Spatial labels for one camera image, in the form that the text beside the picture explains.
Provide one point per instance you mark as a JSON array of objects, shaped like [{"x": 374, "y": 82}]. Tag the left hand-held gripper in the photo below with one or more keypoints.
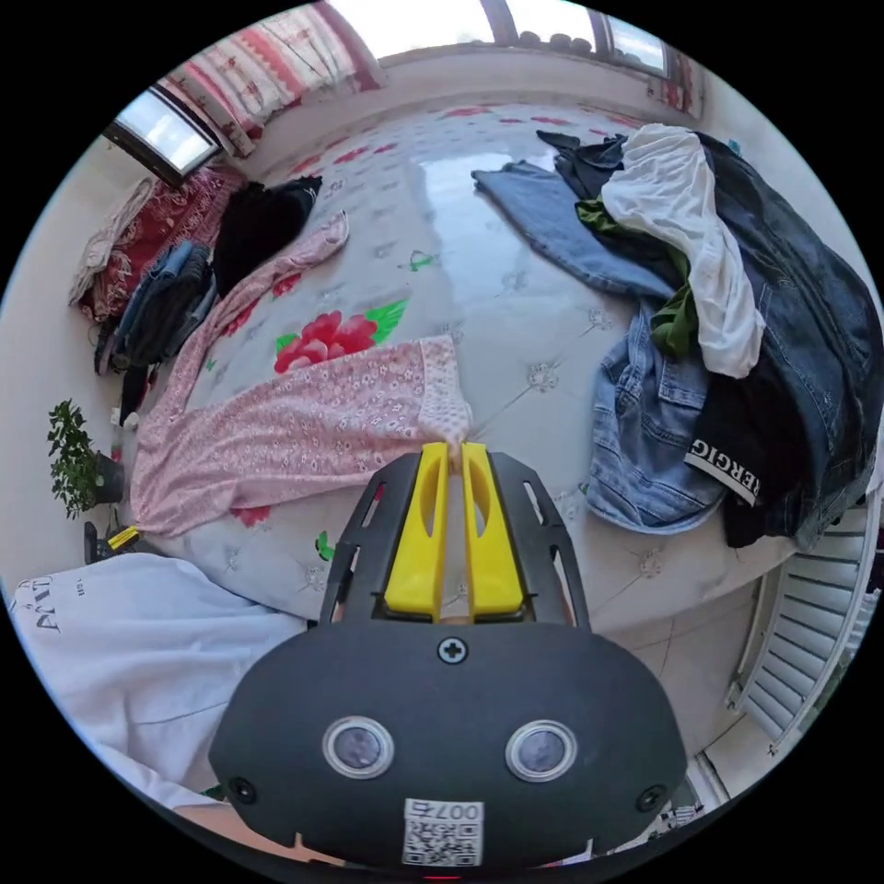
[{"x": 97, "y": 542}]

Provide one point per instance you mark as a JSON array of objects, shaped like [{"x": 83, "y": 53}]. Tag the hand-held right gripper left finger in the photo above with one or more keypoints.
[{"x": 418, "y": 552}]

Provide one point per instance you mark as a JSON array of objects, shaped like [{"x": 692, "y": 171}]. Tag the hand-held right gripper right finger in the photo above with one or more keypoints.
[{"x": 492, "y": 552}]

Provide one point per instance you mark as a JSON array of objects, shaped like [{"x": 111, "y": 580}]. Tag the pink floral pants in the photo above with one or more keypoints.
[{"x": 304, "y": 421}]

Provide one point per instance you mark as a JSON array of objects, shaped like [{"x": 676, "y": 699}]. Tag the person's right hand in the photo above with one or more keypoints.
[{"x": 235, "y": 832}]

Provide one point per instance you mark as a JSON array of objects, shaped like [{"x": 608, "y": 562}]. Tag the green potted plant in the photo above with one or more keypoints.
[{"x": 72, "y": 456}]

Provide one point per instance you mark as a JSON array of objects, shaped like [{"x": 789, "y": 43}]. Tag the pile of folded clothes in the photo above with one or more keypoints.
[{"x": 173, "y": 297}]

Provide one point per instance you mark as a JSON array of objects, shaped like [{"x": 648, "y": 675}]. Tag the red patterned blanket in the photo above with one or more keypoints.
[{"x": 162, "y": 214}]

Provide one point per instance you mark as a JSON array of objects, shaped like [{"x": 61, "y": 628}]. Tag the white radiator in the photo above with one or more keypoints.
[{"x": 808, "y": 635}]

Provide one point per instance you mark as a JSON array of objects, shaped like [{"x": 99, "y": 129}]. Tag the small window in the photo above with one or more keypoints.
[{"x": 162, "y": 134}]

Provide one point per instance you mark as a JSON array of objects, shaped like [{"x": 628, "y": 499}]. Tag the red and white curtain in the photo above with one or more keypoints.
[{"x": 276, "y": 69}]

